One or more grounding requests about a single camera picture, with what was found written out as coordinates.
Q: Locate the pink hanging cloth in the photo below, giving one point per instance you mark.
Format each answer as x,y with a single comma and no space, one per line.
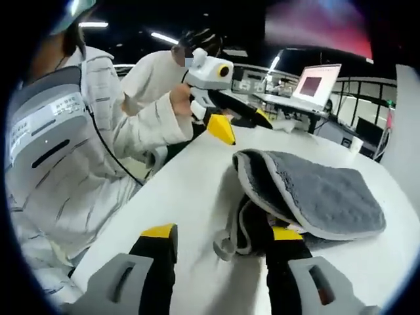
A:
390,120

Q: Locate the grey towel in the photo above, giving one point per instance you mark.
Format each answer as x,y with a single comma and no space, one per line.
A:
311,190

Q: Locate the black-framed glass wall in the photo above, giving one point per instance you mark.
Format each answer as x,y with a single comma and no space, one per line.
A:
361,98

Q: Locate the white paper cup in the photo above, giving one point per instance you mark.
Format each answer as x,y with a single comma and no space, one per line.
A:
357,144

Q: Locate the black screen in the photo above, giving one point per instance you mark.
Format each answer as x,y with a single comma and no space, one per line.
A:
369,133

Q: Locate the person's left hand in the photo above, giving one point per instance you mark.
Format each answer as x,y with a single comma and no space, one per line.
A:
180,100

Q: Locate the white lettered partition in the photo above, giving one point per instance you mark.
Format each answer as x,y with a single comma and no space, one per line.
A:
405,131

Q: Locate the person's head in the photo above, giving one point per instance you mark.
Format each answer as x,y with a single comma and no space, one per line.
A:
72,42

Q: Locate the monitor with pinkish screen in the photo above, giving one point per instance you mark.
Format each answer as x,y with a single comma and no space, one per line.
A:
316,87

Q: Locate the black-legged desk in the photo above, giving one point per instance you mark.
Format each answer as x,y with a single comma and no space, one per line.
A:
295,110

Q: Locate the grey chest device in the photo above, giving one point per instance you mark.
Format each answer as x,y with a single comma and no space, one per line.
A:
55,131

